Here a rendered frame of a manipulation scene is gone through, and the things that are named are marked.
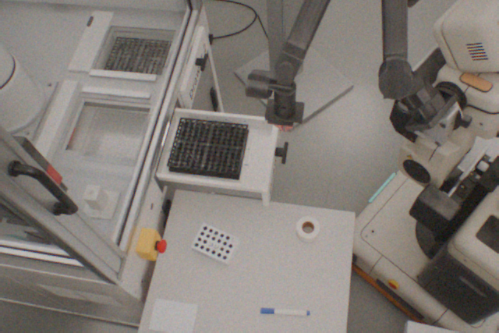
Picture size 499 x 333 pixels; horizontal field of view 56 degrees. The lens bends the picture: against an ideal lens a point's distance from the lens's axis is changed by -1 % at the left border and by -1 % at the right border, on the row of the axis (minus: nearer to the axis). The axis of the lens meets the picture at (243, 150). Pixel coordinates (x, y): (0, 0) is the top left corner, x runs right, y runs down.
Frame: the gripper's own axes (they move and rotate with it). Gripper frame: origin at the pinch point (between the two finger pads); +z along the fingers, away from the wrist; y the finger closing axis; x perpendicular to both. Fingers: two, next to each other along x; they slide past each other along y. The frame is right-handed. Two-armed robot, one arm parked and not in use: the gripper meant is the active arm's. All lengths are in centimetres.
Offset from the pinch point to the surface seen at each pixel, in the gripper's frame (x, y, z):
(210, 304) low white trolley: 47, 15, 24
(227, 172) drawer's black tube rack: 11.6, 15.5, 9.8
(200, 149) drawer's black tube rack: 4.8, 25.2, 9.9
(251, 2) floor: -152, 40, 100
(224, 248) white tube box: 31.5, 13.5, 20.0
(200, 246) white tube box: 31.8, 20.8, 20.3
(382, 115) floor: -76, -43, 99
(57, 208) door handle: 46, 36, -37
